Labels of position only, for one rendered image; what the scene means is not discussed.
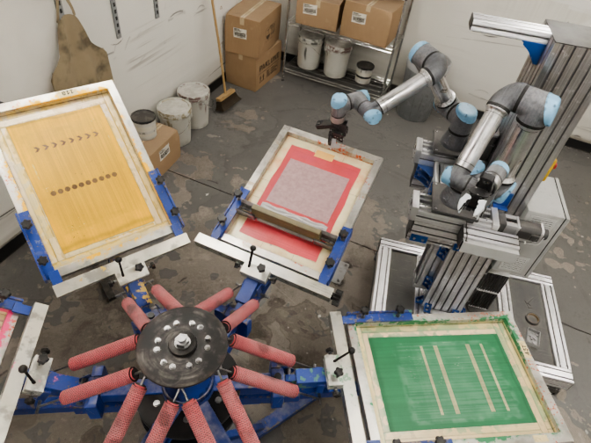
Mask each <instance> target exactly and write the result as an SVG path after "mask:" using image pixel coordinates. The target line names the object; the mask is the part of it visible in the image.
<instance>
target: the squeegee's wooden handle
mask: <svg viewBox="0 0 591 443"><path fill-rule="evenodd" d="M252 214H254V215H255V217H256V218H260V219H262V220H265V221H267V222H271V223H273V224H276V225H278V226H281V227H283V228H285V229H289V230H291V231H294V232H296V233H298V234H300V235H303V236H307V237H308V238H311V239H314V238H315V239H317V240H319V241H320V239H321V234H322V230H320V229H316V228H314V227H311V226H310V225H307V224H304V223H302V222H299V221H296V220H294V219H291V218H288V217H287V216H284V215H282V214H278V213H275V212H274V211H271V210H268V209H266V208H263V207H260V206H258V205H255V204H253V206H252Z"/></svg>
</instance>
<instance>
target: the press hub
mask: <svg viewBox="0 0 591 443"><path fill-rule="evenodd" d="M227 351H228V335H227V332H226V330H225V328H224V326H223V324H222V323H221V321H220V320H219V319H218V318H217V317H216V316H214V315H213V314H211V313H210V312H208V311H206V310H204V309H199V308H195V307H180V308H175V309H169V310H167V311H165V312H163V313H161V314H159V315H158V316H156V317H154V318H153V319H152V320H151V321H150V322H149V323H148V324H147V325H146V326H145V327H144V329H143V330H142V332H141V334H140V336H139V338H138V340H137V343H136V348H135V356H136V360H137V364H138V366H139V368H140V369H141V371H142V373H140V374H139V378H138V380H139V379H142V378H143V376H144V375H145V376H146V378H145V379H149V380H150V381H152V382H154V383H156V384H157V385H159V386H161V388H162V392H163V394H158V395H144V397H143V399H142V401H141V403H140V405H139V407H138V409H137V410H138V413H139V415H140V418H141V421H142V425H143V427H144V429H145V431H146V432H148V430H149V429H150V427H151V426H152V425H153V424H154V422H155V421H156V419H157V416H158V414H159V412H160V410H161V409H162V407H163V405H164V401H165V400H168V399H171V400H173V398H174V396H175V395H176V393H177V391H178V389H184V390H185V392H186V395H187V397H188V399H191V398H193V399H195V398H196V400H197V402H198V404H199V406H200V405H202V404H204V403H205V402H206V401H207V400H208V402H209V404H210V406H211V407H212V409H213V411H214V412H215V414H216V416H217V417H218V419H219V421H220V422H221V424H222V426H223V428H224V430H225V431H226V432H227V431H228V430H229V429H230V427H231V426H232V424H233V421H232V419H231V417H230V414H229V412H228V410H227V408H226V406H225V404H224V402H223V399H222V397H221V395H220V393H219V391H214V387H215V375H218V373H217V372H216V371H217V370H218V369H219V368H224V369H227V370H229V369H230V368H231V367H232V366H236V365H237V363H236V362H235V360H234V359H233V358H232V357H231V355H230V354H229V353H228V352H227ZM185 401H186V399H185V397H184V395H183V393H182V390H180V391H179V394H178V396H177V398H176V400H175V402H177V403H179V408H180V409H181V412H180V413H179V415H178V416H177V418H176V419H175V421H174V422H173V424H172V426H171V428H170V429H169V431H168V433H167V435H166V438H167V439H172V441H171V443H198V442H197V440H196V438H195V436H194V434H193V431H192V428H191V426H190V425H189V423H188V421H187V419H186V415H185V413H184V411H183V410H182V408H181V406H182V405H183V404H182V403H184V402H185Z"/></svg>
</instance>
